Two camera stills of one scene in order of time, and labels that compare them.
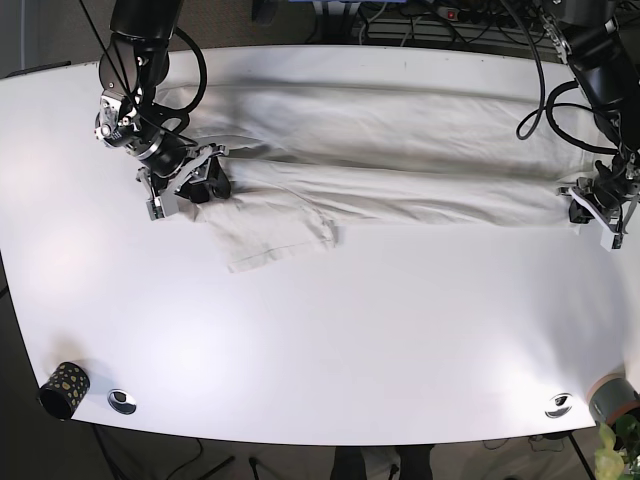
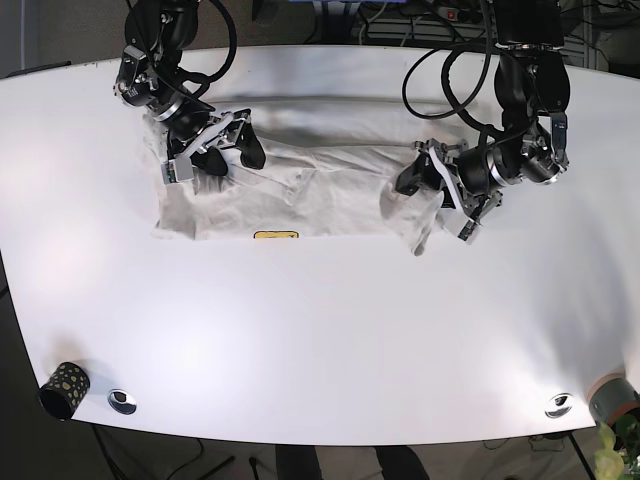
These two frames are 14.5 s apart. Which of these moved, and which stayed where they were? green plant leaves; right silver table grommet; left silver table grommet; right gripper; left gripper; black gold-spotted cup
Moved: right gripper; left gripper
Stayed: green plant leaves; left silver table grommet; right silver table grommet; black gold-spotted cup
